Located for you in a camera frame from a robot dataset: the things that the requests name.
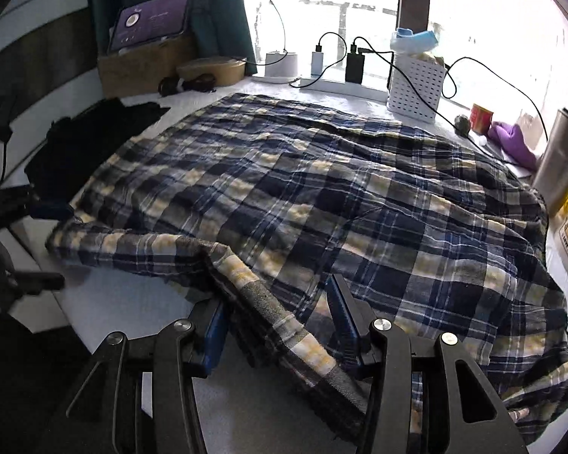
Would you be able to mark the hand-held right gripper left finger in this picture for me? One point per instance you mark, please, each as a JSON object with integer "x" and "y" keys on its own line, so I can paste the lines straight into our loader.
{"x": 215, "y": 340}

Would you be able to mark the pale packet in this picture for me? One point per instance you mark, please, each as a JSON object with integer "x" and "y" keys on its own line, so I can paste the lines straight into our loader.
{"x": 430, "y": 58}

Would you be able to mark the purple flat box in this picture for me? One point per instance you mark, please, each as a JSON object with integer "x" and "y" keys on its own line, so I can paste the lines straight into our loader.
{"x": 151, "y": 19}

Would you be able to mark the steel tumbler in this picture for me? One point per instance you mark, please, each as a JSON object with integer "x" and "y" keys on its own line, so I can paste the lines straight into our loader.
{"x": 561, "y": 165}

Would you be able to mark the balcony railing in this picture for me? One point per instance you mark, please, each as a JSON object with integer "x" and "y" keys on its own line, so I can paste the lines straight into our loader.
{"x": 345, "y": 14}

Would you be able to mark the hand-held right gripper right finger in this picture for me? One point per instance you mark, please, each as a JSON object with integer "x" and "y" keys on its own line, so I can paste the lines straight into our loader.
{"x": 341, "y": 312}

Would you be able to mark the blue and white plastic bag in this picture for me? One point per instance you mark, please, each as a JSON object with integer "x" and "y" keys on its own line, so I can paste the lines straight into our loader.
{"x": 416, "y": 40}

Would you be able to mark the grey-green lump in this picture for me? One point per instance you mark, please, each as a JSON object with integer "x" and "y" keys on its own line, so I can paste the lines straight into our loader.
{"x": 461, "y": 124}

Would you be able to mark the white perforated basket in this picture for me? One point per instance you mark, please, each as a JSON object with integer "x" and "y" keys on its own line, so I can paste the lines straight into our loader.
{"x": 416, "y": 85}

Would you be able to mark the purple cloth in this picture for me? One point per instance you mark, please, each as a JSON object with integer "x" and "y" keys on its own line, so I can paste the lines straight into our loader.
{"x": 513, "y": 144}

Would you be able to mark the cardboard box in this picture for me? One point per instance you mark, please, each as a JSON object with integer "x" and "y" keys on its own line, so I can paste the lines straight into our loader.
{"x": 137, "y": 71}

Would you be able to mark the small white roll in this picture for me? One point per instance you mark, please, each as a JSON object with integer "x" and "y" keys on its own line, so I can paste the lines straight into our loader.
{"x": 483, "y": 141}

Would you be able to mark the white power strip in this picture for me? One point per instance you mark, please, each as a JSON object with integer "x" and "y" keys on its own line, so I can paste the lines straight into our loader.
{"x": 331, "y": 86}

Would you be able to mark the blue plaid pants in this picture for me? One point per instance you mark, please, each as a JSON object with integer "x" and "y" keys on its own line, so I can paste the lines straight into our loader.
{"x": 312, "y": 189}

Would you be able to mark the white charger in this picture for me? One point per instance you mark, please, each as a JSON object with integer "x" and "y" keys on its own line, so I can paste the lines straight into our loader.
{"x": 317, "y": 61}

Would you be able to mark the white desk lamp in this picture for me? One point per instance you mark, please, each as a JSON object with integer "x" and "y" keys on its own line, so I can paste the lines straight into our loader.
{"x": 281, "y": 64}

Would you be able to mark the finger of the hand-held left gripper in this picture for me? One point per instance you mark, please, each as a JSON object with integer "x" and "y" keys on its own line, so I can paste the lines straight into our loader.
{"x": 52, "y": 208}
{"x": 38, "y": 281}

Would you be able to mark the red can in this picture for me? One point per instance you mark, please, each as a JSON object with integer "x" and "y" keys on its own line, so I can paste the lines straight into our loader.
{"x": 482, "y": 120}

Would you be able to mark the teal curtain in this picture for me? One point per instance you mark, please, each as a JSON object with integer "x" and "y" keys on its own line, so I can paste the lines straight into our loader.
{"x": 217, "y": 9}

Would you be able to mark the black charger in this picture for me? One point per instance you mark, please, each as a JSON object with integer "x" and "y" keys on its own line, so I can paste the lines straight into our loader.
{"x": 354, "y": 68}

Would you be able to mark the black cloth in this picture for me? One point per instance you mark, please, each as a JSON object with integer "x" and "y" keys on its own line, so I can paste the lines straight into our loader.
{"x": 94, "y": 137}

